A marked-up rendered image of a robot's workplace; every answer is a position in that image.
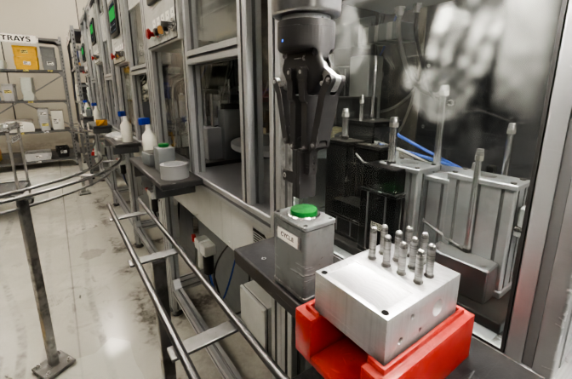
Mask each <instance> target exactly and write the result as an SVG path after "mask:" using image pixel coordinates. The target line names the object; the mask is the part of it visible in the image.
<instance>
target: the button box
mask: <svg viewBox="0 0 572 379"><path fill-rule="evenodd" d="M291 207H292V206H291ZM291 207H288V208H285V209H281V210H275V211H274V215H275V275H274V278H275V279H276V280H277V281H278V283H280V284H281V285H282V286H283V287H284V288H286V289H287V290H288V291H289V292H290V293H292V294H293V295H294V296H295V297H297V298H298V299H299V300H300V301H301V302H303V303H306V302H309V301H311V300H313V299H315V283H316V271H318V270H320V269H322V268H325V267H328V266H330V265H332V264H333V259H334V235H335V218H334V217H332V216H329V215H326V214H324V213H323V212H320V211H317V215H315V216H312V217H297V216H294V215H291V214H290V208H291Z"/></svg>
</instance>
